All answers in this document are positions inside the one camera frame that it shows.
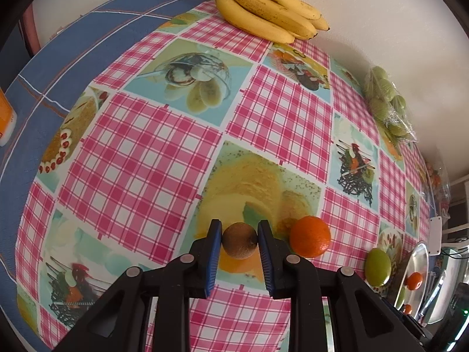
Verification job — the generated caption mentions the white plastic box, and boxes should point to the white plastic box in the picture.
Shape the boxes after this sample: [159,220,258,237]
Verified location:
[428,216,444,254]

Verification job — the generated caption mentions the orange white tube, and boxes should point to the orange white tube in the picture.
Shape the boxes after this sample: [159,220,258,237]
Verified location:
[0,88,18,146]

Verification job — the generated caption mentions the yellow banana bunch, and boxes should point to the yellow banana bunch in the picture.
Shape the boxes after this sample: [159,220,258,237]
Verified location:
[215,0,330,44]

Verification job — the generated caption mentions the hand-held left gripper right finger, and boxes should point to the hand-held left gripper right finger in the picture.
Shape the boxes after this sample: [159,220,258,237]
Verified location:
[257,220,426,352]

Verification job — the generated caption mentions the pink checked tablecloth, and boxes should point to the pink checked tablecloth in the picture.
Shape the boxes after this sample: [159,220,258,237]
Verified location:
[15,2,438,352]

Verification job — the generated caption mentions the clear box of longans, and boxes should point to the clear box of longans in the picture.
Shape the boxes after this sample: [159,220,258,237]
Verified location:
[423,159,453,224]

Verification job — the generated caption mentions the clear pack of green jujubes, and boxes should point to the clear pack of green jujubes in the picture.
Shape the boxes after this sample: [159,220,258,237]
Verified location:
[364,65,418,143]

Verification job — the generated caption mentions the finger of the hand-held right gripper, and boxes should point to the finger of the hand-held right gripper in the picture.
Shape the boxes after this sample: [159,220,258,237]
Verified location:
[383,297,427,341]

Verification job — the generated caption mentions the small brown fruit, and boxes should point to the small brown fruit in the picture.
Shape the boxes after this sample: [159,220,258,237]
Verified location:
[222,222,258,260]

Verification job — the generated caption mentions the large green jujube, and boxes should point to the large green jujube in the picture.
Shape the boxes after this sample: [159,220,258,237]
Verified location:
[366,248,392,287]

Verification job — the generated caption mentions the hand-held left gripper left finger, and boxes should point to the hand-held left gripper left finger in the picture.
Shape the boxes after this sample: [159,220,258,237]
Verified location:
[51,219,223,352]

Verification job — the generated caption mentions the round metal bowl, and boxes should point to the round metal bowl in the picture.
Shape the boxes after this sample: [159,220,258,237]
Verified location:
[394,241,449,325]

